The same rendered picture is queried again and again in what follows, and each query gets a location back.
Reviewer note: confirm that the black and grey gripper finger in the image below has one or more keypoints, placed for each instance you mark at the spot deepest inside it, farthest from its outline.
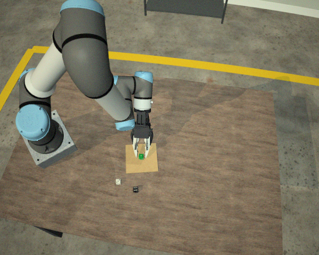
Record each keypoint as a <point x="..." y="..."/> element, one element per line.
<point x="148" y="142"/>
<point x="135" y="144"/>

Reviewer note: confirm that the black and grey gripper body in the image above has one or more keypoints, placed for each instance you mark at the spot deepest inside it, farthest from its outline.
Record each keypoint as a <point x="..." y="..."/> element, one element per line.
<point x="142" y="127"/>

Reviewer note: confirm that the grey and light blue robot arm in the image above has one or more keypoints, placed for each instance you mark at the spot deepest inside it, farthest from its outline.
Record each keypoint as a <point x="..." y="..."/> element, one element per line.
<point x="84" y="55"/>

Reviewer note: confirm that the tan mat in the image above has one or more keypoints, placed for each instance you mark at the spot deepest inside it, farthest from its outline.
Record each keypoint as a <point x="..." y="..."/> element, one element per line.
<point x="136" y="165"/>

